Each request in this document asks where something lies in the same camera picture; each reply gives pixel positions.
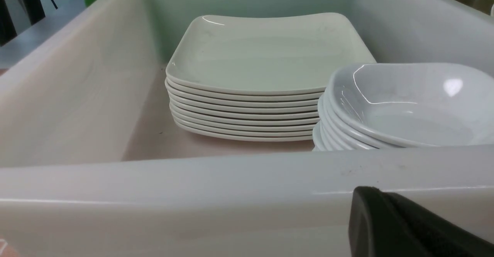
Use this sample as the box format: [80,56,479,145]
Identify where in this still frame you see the white square rice plate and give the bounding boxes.
[166,12,376,96]

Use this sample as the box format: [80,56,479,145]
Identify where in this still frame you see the stack of white square plates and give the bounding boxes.
[165,79,321,142]

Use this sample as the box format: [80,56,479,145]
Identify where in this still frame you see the stack of small white bowls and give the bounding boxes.
[318,63,493,149]

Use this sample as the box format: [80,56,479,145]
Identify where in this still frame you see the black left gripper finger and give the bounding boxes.
[348,186,494,257]

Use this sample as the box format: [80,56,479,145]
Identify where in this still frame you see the olive green plastic bin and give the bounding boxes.
[455,0,494,17]

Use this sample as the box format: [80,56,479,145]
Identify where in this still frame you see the large white plastic tub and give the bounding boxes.
[1,0,493,257]

